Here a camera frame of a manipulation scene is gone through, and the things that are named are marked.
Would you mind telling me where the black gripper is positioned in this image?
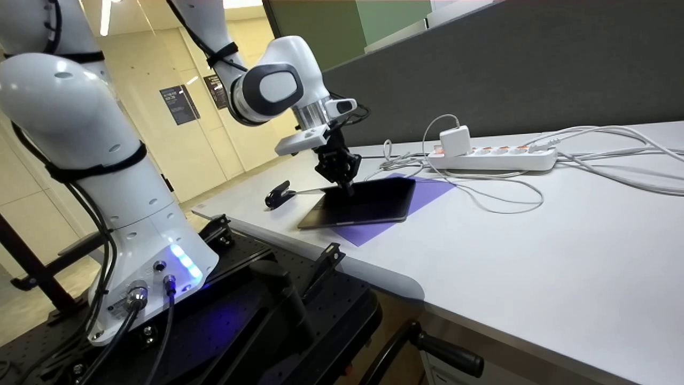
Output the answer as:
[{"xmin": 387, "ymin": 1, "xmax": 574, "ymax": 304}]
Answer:
[{"xmin": 315, "ymin": 131, "xmax": 360, "ymax": 194}]

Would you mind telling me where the dark grey laptop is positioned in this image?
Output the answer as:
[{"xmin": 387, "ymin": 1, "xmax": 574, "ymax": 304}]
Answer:
[{"xmin": 298, "ymin": 177, "xmax": 417, "ymax": 228}]

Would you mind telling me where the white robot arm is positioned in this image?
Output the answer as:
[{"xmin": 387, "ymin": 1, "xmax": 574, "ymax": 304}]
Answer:
[{"xmin": 0, "ymin": 0, "xmax": 357, "ymax": 347}]

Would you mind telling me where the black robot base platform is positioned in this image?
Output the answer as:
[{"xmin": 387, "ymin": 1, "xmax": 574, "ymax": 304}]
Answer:
[{"xmin": 2, "ymin": 215, "xmax": 383, "ymax": 385}]

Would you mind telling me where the black clip object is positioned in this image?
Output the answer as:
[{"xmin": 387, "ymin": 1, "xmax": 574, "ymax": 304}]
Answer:
[{"xmin": 264, "ymin": 179, "xmax": 293, "ymax": 209}]

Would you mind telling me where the purple paper sheet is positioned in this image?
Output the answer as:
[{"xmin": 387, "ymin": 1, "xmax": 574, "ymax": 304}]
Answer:
[{"xmin": 336, "ymin": 177, "xmax": 450, "ymax": 245}]

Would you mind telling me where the white power adapter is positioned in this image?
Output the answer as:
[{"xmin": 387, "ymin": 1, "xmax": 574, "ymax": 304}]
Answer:
[{"xmin": 439, "ymin": 124, "xmax": 470, "ymax": 157}]

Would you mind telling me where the white power strip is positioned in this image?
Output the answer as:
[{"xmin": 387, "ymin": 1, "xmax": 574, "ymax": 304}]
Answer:
[{"xmin": 429, "ymin": 146, "xmax": 555, "ymax": 172}]

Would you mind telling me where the grey desk partition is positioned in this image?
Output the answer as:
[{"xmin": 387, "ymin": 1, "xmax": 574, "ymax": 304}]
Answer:
[{"xmin": 325, "ymin": 0, "xmax": 684, "ymax": 146}]

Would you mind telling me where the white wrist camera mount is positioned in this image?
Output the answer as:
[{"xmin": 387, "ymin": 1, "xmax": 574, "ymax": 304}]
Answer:
[{"xmin": 275, "ymin": 99, "xmax": 357, "ymax": 156}]

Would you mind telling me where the white charger cable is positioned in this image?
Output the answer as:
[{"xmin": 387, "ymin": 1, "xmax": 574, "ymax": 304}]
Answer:
[{"xmin": 360, "ymin": 111, "xmax": 549, "ymax": 215}]

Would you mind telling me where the dark wall poster right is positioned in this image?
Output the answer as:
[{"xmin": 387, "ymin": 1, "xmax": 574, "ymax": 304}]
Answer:
[{"xmin": 203, "ymin": 75, "xmax": 227, "ymax": 109}]

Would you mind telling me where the dark wall poster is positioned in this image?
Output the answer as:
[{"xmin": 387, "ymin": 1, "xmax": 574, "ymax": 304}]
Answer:
[
  {"xmin": 159, "ymin": 86, "xmax": 198, "ymax": 126},
  {"xmin": 203, "ymin": 75, "xmax": 227, "ymax": 109}
]

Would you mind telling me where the dark wall poster left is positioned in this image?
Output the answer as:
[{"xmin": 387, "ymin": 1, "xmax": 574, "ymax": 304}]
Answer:
[{"xmin": 159, "ymin": 86, "xmax": 198, "ymax": 126}]

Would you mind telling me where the black clamp handle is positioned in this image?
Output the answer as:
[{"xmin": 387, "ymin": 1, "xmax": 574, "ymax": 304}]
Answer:
[{"xmin": 369, "ymin": 321, "xmax": 487, "ymax": 385}]

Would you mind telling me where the white power strip cord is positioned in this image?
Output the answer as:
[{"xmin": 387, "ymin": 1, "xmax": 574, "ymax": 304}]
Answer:
[{"xmin": 526, "ymin": 124, "xmax": 684, "ymax": 198}]

